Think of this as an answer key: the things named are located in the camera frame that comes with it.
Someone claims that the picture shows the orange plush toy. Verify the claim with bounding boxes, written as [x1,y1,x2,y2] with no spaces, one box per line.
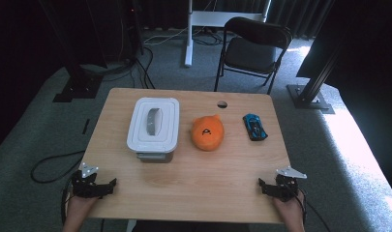
[191,114,226,153]

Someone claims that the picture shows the black cables under desk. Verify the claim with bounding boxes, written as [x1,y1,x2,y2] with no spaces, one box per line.
[191,28,225,46]

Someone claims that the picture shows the black folding chair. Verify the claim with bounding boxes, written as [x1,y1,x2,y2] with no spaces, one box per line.
[213,16,294,96]

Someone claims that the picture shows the black cloth screen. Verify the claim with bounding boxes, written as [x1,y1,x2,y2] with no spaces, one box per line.
[295,0,392,201]

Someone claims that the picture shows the white lid with grey handle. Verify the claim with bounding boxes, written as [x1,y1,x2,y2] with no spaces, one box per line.
[126,97,181,154]

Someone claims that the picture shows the white cable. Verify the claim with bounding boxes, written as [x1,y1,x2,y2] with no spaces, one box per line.
[142,26,189,45]

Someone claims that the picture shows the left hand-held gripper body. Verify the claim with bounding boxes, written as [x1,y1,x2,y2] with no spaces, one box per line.
[71,162,103,199]

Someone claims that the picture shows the blue toy car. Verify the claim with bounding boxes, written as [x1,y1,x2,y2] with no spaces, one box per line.
[242,112,269,142]

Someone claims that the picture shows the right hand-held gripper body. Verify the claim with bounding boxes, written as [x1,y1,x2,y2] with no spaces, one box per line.
[273,165,308,203]

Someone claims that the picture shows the dark curtain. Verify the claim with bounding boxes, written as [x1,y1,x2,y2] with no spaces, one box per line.
[136,0,335,39]

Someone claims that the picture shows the right hand-held gripper cable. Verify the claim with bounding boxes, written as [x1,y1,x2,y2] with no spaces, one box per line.
[294,188,332,232]

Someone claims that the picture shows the clear plastic storage box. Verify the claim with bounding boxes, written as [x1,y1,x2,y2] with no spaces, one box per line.
[135,150,175,164]

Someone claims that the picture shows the white desk frame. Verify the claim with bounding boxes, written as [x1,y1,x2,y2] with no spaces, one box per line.
[184,0,272,68]

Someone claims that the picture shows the left hand-held gripper cable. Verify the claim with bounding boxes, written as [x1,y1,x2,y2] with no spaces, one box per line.
[60,178,75,225]

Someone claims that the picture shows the black looped floor cable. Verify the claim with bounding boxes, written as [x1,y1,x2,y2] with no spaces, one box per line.
[30,149,87,185]

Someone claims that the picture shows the hand-held gripper cable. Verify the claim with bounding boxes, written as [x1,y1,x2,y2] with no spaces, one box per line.
[294,188,332,232]
[60,178,75,225]

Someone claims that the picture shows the bundle of black cables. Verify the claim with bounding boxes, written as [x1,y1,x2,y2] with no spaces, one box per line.
[80,44,157,90]

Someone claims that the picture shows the person's right hand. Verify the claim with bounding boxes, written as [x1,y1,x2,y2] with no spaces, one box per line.
[272,191,306,223]

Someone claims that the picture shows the dark equipment rack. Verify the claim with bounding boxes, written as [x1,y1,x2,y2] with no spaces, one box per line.
[86,0,145,65]

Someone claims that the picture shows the person's left hand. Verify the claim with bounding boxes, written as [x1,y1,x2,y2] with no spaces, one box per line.
[66,194,100,221]

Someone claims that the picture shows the person's dark clothing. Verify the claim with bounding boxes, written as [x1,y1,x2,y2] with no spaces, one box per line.
[132,219,251,232]

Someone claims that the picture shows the black metal stand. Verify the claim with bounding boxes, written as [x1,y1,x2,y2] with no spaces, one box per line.
[38,0,105,103]
[286,38,347,115]

